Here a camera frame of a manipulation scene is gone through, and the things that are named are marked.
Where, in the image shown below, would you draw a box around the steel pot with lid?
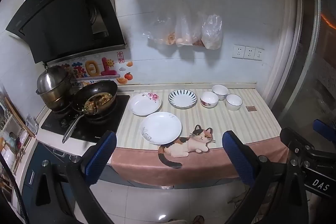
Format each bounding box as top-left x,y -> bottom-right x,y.
36,65 -> 73,110

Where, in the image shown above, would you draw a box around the white bowl dark rim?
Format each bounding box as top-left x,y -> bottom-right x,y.
212,84 -> 229,101
225,94 -> 243,111

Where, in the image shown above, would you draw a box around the clear plastic bag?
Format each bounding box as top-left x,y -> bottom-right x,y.
142,0 -> 177,46
175,0 -> 203,47
201,14 -> 223,50

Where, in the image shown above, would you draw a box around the white plate pink flowers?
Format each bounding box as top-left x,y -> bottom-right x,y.
128,92 -> 162,117

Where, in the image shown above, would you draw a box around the glass sliding door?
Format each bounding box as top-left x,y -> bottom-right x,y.
270,0 -> 336,135

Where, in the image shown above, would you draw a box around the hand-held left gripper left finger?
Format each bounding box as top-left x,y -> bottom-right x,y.
29,130 -> 117,224

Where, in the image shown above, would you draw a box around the black range hood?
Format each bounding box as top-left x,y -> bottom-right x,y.
5,0 -> 127,64

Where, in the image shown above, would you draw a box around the colourful wall stickers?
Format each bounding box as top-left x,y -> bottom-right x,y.
52,51 -> 134,86

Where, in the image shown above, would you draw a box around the white wall socket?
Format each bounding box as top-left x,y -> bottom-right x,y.
232,45 -> 246,59
253,48 -> 265,61
243,46 -> 256,60

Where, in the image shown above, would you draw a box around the striped cat print mat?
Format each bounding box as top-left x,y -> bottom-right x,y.
110,88 -> 289,187

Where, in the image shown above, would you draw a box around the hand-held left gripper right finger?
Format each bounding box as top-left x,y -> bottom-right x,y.
222,130 -> 309,224

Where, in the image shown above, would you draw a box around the white plate blue stripes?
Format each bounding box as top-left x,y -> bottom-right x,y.
168,89 -> 198,109

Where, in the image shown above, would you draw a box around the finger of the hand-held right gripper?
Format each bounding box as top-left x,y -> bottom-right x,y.
312,119 -> 336,139
279,127 -> 315,154

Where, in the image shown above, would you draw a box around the white bowl red flowers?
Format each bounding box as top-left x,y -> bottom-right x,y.
200,91 -> 219,108

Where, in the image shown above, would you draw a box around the black glass stove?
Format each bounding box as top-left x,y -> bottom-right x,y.
41,94 -> 131,143

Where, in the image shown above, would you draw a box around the white plate grey flower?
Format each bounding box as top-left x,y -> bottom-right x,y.
139,112 -> 182,145

